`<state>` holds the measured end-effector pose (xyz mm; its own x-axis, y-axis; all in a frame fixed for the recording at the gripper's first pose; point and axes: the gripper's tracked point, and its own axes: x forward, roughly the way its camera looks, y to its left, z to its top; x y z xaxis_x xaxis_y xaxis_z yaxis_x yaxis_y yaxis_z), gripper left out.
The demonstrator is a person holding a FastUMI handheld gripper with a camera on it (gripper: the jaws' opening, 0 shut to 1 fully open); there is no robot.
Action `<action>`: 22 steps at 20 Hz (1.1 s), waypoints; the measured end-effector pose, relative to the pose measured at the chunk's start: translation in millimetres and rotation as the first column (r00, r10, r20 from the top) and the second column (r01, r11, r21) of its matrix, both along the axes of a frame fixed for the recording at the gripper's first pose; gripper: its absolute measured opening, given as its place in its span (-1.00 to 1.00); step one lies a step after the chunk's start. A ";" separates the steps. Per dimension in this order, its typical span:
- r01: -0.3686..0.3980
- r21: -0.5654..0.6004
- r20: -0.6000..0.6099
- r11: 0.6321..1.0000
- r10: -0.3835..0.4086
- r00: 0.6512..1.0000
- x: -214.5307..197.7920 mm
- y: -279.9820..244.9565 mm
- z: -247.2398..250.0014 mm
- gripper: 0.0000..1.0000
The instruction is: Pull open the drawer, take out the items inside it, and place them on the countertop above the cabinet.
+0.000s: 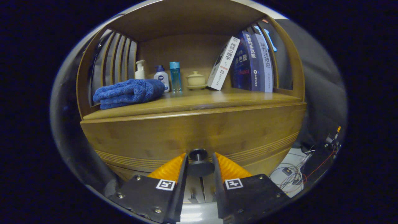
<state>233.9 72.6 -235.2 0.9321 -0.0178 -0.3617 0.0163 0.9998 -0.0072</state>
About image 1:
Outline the white pump bottle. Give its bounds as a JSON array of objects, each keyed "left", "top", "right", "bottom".
[{"left": 135, "top": 60, "right": 146, "bottom": 80}]

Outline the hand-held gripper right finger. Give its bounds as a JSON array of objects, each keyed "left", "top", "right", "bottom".
[{"left": 212, "top": 152, "right": 291, "bottom": 224}]

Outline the blue folded towel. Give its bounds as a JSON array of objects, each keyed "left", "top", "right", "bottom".
[{"left": 93, "top": 79, "right": 166, "bottom": 110}]

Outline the wooden cabinet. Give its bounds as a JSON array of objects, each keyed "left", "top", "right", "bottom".
[{"left": 76, "top": 0, "right": 308, "bottom": 204}]

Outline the wooden countertop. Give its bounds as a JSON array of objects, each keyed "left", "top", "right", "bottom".
[{"left": 83, "top": 87, "right": 303, "bottom": 120}]

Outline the pale lavender book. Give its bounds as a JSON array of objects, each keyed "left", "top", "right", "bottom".
[{"left": 253, "top": 33, "right": 273, "bottom": 93}]

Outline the clear blue bottle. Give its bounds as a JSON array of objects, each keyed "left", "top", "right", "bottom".
[{"left": 169, "top": 62, "right": 183, "bottom": 92}]

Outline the white bottle with blue cap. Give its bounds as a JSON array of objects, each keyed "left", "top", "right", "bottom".
[{"left": 154, "top": 65, "right": 170, "bottom": 93}]

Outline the dark blue book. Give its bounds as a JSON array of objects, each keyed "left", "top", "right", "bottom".
[{"left": 232, "top": 31, "right": 261, "bottom": 91}]

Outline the black round drawer knob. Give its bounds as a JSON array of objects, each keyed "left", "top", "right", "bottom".
[{"left": 188, "top": 148, "right": 215, "bottom": 177}]

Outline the black device with orange tip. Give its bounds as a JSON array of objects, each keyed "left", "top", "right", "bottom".
[{"left": 323, "top": 125, "right": 342, "bottom": 153}]

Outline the cream lidded teacup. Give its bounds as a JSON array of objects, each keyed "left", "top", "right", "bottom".
[{"left": 186, "top": 71, "right": 208, "bottom": 91}]

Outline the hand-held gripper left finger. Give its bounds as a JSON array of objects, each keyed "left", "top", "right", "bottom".
[{"left": 109, "top": 152, "right": 189, "bottom": 224}]

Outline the bundle of floor cables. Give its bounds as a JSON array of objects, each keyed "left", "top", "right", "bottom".
[{"left": 271, "top": 149, "right": 316, "bottom": 190}]

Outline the white book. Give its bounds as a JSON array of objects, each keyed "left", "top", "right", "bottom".
[{"left": 207, "top": 36, "right": 241, "bottom": 91}]

